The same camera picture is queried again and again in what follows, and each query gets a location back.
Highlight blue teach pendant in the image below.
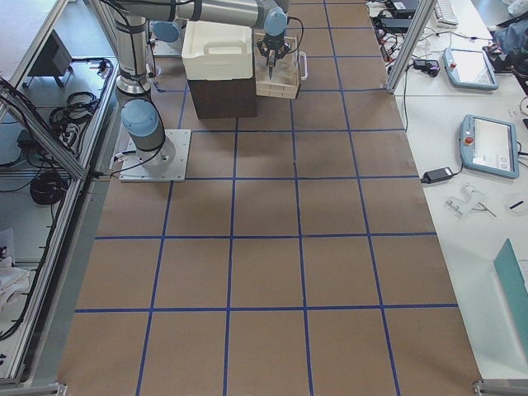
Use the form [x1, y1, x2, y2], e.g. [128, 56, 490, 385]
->
[460, 115, 519, 179]
[442, 48, 499, 91]

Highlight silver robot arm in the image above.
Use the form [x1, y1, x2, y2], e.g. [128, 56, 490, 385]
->
[106, 1, 290, 166]
[150, 21, 183, 43]

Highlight light wooden drawer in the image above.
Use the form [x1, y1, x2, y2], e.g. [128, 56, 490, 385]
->
[253, 31, 308, 99]

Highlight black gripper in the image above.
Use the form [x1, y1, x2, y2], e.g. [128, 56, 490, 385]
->
[257, 33, 295, 80]

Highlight teal box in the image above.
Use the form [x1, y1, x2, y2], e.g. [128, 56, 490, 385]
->
[493, 238, 527, 314]

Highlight black monitor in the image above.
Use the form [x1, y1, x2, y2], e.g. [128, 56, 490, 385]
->
[22, 30, 73, 87]

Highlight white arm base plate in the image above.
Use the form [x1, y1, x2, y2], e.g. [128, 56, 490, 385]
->
[153, 37, 183, 58]
[117, 129, 191, 182]

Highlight aluminium frame post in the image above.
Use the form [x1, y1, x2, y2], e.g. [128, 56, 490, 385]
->
[385, 0, 436, 94]

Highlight black power adapter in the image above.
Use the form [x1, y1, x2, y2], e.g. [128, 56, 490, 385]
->
[421, 167, 455, 184]

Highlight white plastic tray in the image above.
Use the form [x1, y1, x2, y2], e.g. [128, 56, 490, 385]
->
[181, 21, 253, 81]

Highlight white cloth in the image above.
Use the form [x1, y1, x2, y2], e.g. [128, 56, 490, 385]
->
[0, 226, 32, 314]

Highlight black coiled cables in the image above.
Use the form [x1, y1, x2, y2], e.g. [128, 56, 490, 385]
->
[30, 170, 67, 206]

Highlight blue teach pendant far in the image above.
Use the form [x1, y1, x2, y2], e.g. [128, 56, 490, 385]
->
[442, 48, 499, 91]

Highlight blue teach pendant near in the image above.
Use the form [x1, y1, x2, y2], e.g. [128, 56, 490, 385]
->
[460, 115, 519, 179]

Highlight dark wooden cabinet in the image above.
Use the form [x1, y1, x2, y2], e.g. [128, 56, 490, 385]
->
[188, 78, 257, 119]

